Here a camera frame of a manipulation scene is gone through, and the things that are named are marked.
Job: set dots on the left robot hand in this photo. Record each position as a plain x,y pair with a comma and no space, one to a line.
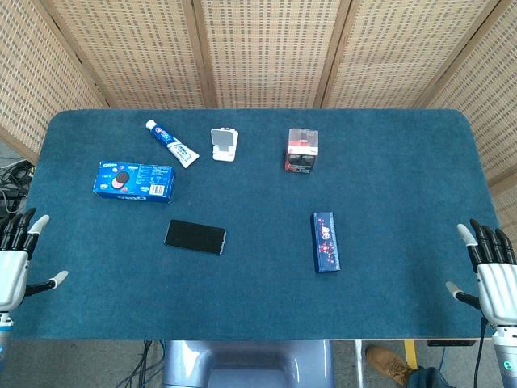
10,266

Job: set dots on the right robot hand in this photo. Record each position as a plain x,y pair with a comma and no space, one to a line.
494,279

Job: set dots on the teal smartphone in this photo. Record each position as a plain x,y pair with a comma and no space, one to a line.
195,237

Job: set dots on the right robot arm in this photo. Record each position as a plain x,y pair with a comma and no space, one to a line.
507,351

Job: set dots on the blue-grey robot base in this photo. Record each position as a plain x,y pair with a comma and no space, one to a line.
248,363

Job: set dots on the white phone stand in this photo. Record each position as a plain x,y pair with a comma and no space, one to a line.
224,144

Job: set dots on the blue jeans leg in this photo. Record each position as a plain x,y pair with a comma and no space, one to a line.
428,379

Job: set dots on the tan work boot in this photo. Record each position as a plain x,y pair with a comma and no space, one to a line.
389,363

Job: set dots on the blue Oreo cookie box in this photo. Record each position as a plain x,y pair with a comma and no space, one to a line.
135,182

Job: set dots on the white table leg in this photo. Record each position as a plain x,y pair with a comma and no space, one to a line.
358,363

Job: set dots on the long blue floral box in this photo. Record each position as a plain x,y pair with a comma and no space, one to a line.
325,242

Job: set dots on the blue white toothpaste tube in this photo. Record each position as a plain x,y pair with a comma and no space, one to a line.
171,142

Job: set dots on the red black cube box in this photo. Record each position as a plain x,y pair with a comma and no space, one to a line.
302,151

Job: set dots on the blue table mat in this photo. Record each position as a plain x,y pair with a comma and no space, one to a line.
262,283

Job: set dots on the woven bamboo folding screen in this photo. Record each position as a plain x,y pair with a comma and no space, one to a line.
266,48

